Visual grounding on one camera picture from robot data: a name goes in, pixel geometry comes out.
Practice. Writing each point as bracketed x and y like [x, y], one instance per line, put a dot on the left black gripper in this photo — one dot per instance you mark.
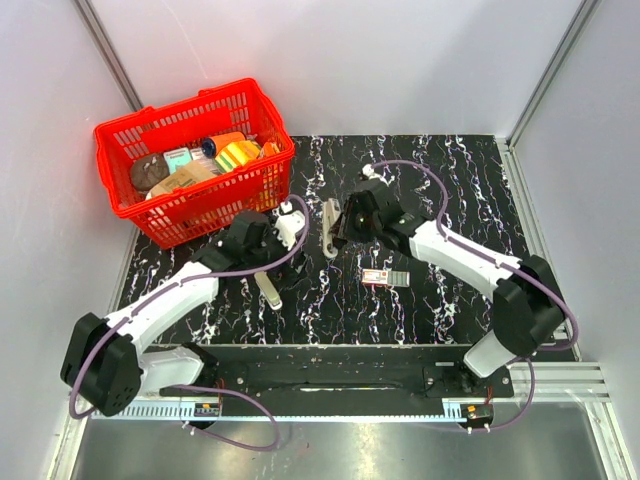
[292, 272]

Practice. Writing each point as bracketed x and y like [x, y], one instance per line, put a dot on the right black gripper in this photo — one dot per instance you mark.
[350, 207]

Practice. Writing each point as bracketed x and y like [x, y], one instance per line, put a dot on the stapler base with black magazine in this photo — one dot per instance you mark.
[331, 211]

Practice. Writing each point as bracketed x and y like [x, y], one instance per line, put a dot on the beige stapler top cover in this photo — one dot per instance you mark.
[268, 290]

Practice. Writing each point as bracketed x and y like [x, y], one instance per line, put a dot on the red white staple box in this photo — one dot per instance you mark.
[391, 278]

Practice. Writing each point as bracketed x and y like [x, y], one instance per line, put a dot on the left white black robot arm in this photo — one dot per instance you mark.
[107, 362]

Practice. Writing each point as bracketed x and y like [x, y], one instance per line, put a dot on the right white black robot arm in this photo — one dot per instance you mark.
[524, 294]

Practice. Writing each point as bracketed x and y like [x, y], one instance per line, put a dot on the orange snack packet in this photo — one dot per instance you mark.
[269, 149]

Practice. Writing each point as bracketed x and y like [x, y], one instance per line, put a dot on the red plastic shopping basket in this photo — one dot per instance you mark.
[187, 213]

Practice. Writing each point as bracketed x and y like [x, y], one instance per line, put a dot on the yellow green sponge pack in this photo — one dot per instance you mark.
[236, 155]

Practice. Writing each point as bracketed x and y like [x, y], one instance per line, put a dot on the brown paper package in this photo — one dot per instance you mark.
[185, 176]

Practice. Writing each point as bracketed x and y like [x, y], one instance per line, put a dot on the orange can with blue lid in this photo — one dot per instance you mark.
[214, 144]

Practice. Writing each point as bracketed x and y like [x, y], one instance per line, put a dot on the pink white small box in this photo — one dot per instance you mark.
[198, 156]

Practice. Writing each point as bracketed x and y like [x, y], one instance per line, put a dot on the teal white small box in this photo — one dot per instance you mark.
[177, 158]

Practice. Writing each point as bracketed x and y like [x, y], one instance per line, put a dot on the brown round cookie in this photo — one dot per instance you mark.
[148, 171]

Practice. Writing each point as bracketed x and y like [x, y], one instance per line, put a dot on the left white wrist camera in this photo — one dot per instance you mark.
[288, 224]

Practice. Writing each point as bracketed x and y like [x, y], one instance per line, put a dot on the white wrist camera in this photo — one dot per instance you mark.
[368, 173]
[288, 224]

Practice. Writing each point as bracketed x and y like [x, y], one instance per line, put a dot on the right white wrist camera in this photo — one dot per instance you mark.
[368, 173]

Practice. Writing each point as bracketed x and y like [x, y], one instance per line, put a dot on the aluminium frame rail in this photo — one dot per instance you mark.
[568, 382]

